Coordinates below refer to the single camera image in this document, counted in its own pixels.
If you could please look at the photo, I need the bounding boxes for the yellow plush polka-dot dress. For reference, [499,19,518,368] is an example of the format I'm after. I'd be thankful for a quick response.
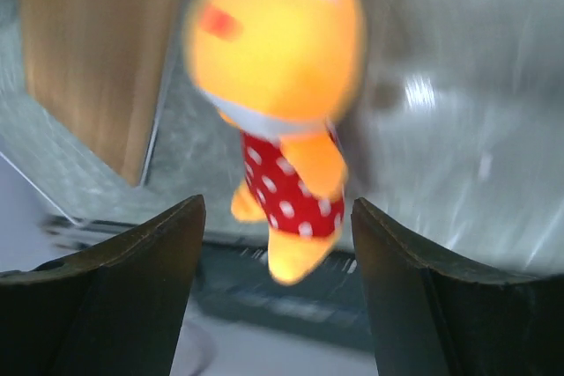
[182,0,366,285]

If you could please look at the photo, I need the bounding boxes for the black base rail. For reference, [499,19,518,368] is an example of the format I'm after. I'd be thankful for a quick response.
[43,217,375,350]

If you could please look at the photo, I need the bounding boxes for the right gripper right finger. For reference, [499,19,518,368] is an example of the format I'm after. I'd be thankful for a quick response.
[351,198,563,375]

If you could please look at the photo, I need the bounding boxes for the white wire wooden shelf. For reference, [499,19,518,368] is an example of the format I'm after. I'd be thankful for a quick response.
[19,0,181,186]

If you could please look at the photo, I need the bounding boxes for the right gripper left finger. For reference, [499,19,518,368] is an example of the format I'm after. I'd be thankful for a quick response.
[1,195,205,376]

